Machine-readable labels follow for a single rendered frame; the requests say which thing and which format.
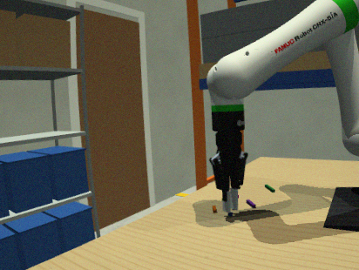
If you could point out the green rod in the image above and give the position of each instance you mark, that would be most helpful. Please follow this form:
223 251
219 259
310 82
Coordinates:
270 188

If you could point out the purple rod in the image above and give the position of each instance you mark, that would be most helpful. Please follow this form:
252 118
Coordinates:
251 203

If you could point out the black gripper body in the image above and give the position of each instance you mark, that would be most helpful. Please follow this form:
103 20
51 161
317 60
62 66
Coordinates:
228 139

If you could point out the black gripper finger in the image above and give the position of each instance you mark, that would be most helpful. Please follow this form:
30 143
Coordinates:
221 174
237 180

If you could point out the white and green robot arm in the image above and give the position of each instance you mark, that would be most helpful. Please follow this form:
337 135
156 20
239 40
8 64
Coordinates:
238 74

